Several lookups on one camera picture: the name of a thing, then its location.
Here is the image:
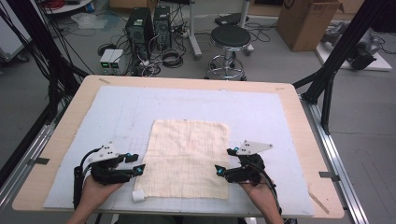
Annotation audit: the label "person's right hand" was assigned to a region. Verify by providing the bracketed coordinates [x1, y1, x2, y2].
[238, 179, 276, 217]

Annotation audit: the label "white round table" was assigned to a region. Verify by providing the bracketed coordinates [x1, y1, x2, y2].
[39, 0, 94, 15]

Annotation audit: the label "person's left hand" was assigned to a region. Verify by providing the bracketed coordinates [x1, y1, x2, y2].
[79, 175, 126, 217]

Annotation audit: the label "aluminium rail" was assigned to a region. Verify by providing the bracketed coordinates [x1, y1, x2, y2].
[0, 104, 71, 216]
[299, 93, 371, 224]

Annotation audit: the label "person's dark trousers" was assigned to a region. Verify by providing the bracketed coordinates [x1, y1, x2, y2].
[113, 214, 241, 224]

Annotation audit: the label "slim black computer tower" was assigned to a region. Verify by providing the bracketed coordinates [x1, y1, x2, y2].
[152, 5, 173, 51]

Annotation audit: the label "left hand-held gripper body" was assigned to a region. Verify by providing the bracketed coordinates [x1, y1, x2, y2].
[86, 142, 134, 187]

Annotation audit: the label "coil of black cable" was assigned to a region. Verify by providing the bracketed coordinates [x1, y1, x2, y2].
[160, 49, 185, 69]

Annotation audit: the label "black cable loop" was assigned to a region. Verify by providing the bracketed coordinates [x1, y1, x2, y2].
[96, 43, 118, 57]

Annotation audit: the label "black round stool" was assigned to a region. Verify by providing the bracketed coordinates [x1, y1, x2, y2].
[204, 24, 255, 82]

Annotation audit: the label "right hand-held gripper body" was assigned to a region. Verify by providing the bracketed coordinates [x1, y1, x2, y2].
[223, 139, 275, 188]

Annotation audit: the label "white base board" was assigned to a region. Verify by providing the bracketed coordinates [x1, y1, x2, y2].
[315, 27, 393, 72]

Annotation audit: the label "white panel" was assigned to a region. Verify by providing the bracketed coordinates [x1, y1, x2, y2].
[0, 14, 33, 63]

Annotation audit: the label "white power supply unit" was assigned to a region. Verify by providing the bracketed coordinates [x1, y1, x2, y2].
[108, 49, 125, 71]
[99, 49, 116, 71]

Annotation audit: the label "black machine part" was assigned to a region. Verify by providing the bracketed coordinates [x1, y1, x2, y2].
[346, 41, 378, 71]

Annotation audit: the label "white gridded mat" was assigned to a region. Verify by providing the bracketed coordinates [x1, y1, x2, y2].
[43, 85, 316, 217]

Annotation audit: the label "cream cloth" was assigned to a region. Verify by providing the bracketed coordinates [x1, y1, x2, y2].
[132, 119, 232, 203]

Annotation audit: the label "black flat case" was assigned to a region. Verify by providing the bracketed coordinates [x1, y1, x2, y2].
[214, 12, 250, 27]

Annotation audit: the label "clear plastic bag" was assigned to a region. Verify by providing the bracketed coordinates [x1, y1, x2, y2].
[70, 12, 108, 31]

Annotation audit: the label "black metal frame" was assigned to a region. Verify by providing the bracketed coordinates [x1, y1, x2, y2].
[0, 0, 91, 126]
[291, 0, 396, 135]

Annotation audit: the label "large black computer tower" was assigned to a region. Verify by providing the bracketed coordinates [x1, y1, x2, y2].
[125, 7, 155, 76]

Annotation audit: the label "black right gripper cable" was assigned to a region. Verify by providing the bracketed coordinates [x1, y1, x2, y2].
[248, 161, 284, 217]

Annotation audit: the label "brown cardboard box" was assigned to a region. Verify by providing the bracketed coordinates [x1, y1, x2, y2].
[275, 0, 346, 52]

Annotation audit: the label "grey metal clip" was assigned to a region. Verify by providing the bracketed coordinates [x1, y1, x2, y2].
[26, 156, 50, 166]
[318, 171, 341, 183]

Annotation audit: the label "white metal stand leg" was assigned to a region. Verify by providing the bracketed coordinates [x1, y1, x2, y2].
[186, 0, 204, 61]
[238, 0, 255, 57]

